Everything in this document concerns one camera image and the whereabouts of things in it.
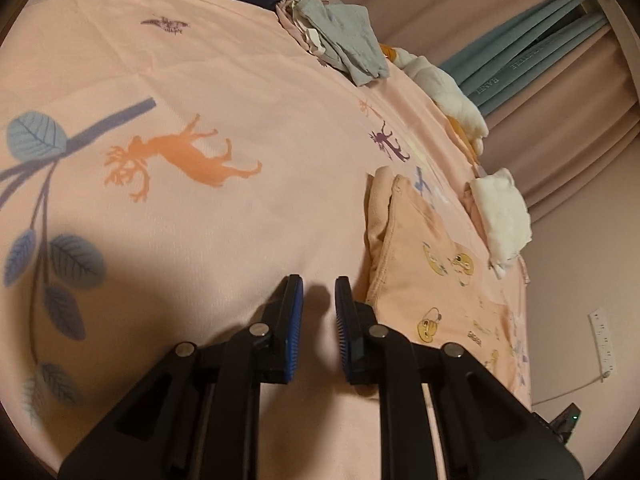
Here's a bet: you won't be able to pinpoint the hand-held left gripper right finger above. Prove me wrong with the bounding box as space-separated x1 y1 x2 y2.
334 276 585 480

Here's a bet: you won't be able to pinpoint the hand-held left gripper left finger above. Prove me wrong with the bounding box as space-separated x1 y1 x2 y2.
57 274 305 480

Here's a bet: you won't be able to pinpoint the orange printed baby garment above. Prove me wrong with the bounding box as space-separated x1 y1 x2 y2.
362 166 531 406

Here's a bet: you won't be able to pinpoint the white folded clothes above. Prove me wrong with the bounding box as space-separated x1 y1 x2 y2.
470 167 533 281

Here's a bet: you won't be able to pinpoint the white goose plush toy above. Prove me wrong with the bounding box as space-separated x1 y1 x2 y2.
377 42 490 161

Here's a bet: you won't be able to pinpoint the pink animal print blanket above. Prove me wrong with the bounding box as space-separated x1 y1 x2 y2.
0 0 533 480

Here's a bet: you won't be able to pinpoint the beige curtain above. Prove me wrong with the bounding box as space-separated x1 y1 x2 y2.
320 0 640 221

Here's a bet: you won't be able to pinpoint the grey garment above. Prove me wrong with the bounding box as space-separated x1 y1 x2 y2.
275 0 391 86

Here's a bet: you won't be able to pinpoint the teal curtain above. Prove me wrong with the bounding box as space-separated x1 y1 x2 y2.
437 0 613 116

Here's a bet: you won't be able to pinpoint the white power cable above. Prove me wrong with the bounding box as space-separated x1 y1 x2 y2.
532 370 608 407

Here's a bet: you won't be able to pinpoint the white wall power strip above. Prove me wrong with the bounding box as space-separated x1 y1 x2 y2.
589 310 615 380

